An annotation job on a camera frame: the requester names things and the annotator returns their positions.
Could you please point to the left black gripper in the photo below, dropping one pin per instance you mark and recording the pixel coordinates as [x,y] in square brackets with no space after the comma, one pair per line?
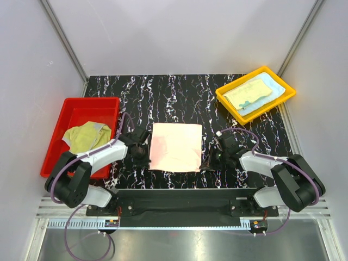
[144,162]

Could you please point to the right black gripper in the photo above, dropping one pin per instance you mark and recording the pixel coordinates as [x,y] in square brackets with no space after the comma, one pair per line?
[205,165]

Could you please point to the pink towel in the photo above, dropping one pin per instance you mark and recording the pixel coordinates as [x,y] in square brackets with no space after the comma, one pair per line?
[176,147]

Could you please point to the yellow green towel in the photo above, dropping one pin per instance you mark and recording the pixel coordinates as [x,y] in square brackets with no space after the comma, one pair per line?
[246,94]

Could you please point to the light blue towel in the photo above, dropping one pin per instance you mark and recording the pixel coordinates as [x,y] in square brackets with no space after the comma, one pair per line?
[277,91]

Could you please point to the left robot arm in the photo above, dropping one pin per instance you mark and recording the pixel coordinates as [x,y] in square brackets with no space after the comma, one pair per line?
[69,182]

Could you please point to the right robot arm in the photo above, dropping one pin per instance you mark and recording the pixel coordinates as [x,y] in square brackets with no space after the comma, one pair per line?
[296,184]

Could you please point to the olive yellow towel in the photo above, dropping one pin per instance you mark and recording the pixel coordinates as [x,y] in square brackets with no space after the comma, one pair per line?
[89,136]

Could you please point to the red plastic bin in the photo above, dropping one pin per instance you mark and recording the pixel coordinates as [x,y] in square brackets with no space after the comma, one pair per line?
[76,112]

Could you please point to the yellow plastic tray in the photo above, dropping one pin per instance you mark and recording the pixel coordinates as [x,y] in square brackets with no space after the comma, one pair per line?
[289,92]

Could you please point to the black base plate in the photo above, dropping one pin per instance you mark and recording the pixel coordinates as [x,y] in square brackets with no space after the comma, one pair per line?
[183,208]

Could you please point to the white slotted cable duct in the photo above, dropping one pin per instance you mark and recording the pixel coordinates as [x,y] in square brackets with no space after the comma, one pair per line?
[83,224]

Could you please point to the left aluminium frame post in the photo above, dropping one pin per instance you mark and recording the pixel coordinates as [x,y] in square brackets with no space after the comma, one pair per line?
[58,28]

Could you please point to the aluminium frame post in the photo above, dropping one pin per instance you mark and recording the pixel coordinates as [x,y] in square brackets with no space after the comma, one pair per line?
[313,13]
[58,28]

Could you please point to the right aluminium frame post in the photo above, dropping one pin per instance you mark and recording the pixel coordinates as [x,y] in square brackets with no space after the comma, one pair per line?
[313,13]

